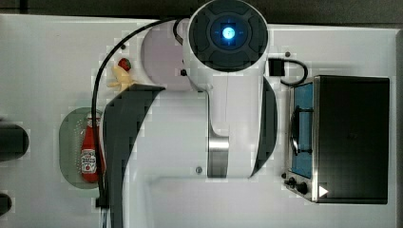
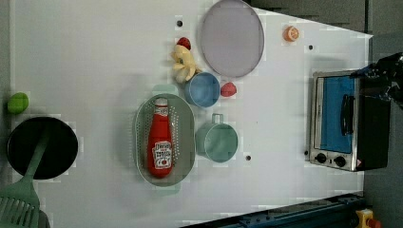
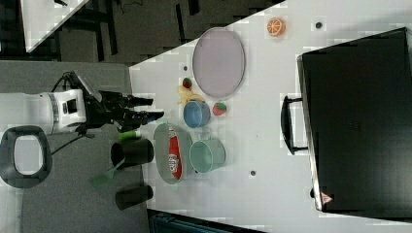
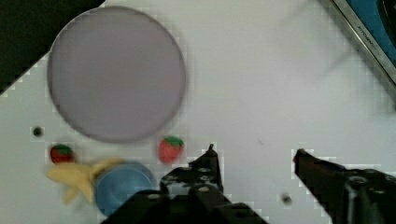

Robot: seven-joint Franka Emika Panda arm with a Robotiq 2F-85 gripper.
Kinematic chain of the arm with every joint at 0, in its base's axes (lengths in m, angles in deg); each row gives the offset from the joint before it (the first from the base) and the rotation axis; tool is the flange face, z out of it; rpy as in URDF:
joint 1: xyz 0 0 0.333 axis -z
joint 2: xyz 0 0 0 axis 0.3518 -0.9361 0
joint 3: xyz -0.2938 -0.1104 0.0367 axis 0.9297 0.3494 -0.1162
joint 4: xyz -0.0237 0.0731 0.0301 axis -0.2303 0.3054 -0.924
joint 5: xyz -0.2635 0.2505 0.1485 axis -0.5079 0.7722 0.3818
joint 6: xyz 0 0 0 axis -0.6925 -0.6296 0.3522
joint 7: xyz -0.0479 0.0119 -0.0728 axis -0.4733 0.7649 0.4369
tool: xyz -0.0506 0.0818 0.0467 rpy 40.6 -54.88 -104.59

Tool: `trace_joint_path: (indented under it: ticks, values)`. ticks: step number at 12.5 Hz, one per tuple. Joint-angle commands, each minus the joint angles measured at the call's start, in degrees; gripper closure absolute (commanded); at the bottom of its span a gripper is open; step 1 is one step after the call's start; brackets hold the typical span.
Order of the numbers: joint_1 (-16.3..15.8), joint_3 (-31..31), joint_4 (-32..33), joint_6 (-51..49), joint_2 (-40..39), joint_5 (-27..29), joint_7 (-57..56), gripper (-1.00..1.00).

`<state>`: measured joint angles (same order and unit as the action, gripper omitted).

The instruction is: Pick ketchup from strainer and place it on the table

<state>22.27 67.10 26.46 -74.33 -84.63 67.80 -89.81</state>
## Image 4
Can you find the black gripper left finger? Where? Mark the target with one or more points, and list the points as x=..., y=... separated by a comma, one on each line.
x=187, y=195

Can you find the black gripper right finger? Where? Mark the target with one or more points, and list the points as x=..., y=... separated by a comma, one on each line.
x=349, y=196

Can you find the red strawberry toy near cup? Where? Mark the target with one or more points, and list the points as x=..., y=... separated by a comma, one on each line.
x=170, y=149

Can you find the blue cup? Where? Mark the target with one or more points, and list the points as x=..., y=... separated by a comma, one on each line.
x=117, y=185

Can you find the yellow banana toy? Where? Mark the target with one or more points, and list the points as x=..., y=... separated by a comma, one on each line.
x=80, y=177

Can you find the red strawberry toy near banana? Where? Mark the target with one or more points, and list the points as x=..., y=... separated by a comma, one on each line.
x=61, y=153

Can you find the round grey plate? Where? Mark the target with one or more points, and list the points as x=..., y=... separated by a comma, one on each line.
x=116, y=75

